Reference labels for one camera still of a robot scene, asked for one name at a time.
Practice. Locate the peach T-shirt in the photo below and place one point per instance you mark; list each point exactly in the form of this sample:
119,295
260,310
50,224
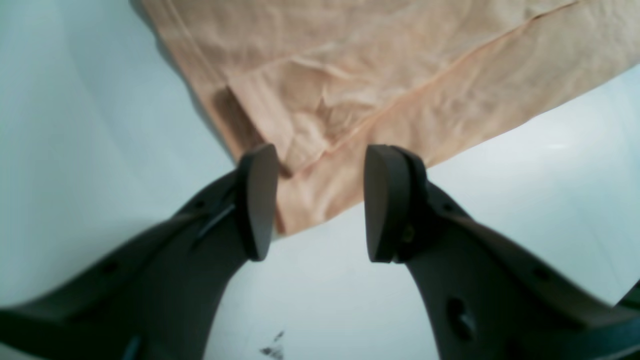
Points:
322,79

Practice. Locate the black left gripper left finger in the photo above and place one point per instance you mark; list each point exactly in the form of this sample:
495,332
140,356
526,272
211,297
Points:
155,297

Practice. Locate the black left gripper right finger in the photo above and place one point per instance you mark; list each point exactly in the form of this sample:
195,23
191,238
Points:
487,297

